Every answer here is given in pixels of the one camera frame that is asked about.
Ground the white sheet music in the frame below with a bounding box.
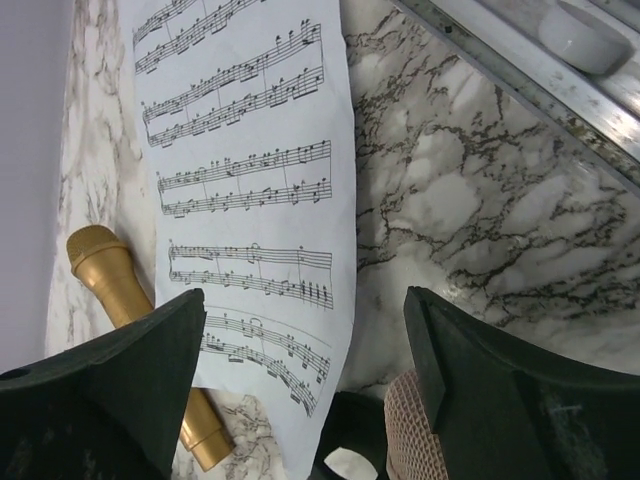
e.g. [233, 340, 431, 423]
[119, 1, 356, 479]

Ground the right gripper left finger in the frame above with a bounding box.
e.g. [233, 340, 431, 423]
[1, 289, 205, 479]

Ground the pink microphone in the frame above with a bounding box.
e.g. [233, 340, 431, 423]
[384, 369, 449, 480]

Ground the gold microphone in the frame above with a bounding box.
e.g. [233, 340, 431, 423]
[66, 225, 232, 472]

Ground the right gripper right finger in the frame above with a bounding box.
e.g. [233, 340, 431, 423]
[404, 287, 639, 479]

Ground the black mic stand with clip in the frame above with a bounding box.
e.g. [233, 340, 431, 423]
[309, 392, 389, 480]

